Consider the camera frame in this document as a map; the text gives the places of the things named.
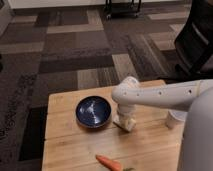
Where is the dark blue bowl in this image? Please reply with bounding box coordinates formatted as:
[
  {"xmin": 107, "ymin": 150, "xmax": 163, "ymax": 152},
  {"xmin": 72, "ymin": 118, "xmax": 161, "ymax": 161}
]
[{"xmin": 75, "ymin": 96, "xmax": 112, "ymax": 129}]

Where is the black office chair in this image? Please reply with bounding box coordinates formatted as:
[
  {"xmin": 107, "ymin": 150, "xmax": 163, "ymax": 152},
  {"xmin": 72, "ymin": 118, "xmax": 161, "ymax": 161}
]
[{"xmin": 174, "ymin": 0, "xmax": 213, "ymax": 80}]

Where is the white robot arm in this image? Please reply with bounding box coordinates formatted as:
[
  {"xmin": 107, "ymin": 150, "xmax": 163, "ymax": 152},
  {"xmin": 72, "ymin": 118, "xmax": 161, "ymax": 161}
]
[{"xmin": 111, "ymin": 76, "xmax": 213, "ymax": 171}]

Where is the white sponge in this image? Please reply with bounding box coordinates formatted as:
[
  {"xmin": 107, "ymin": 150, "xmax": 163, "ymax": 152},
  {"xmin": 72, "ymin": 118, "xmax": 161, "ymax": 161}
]
[{"xmin": 113, "ymin": 115, "xmax": 136, "ymax": 132}]

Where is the orange carrot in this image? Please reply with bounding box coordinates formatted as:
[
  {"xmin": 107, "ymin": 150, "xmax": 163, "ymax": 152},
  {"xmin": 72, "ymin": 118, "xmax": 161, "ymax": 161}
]
[{"xmin": 95, "ymin": 155, "xmax": 132, "ymax": 171}]

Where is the black wheeled cart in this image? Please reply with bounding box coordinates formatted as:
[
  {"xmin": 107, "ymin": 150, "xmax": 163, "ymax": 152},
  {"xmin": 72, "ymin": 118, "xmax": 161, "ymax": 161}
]
[{"xmin": 104, "ymin": 0, "xmax": 142, "ymax": 19}]

